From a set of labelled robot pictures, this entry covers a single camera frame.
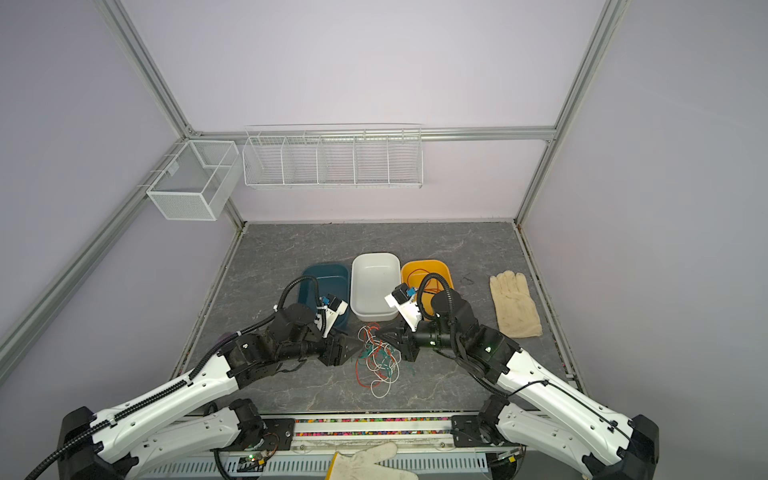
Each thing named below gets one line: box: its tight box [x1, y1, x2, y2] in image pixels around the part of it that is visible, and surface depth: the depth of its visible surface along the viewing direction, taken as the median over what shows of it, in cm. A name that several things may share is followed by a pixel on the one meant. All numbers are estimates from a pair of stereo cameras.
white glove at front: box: [326, 442, 419, 480], surface depth 71 cm
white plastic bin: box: [350, 252, 401, 322], surface depth 105 cm
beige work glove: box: [490, 270, 543, 338], surface depth 99 cm
